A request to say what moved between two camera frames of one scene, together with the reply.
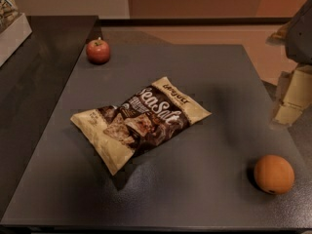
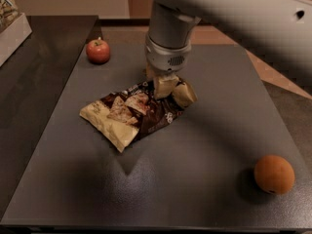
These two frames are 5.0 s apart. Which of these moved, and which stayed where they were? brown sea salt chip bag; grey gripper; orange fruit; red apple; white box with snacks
Moved: brown sea salt chip bag; grey gripper
Stayed: orange fruit; white box with snacks; red apple
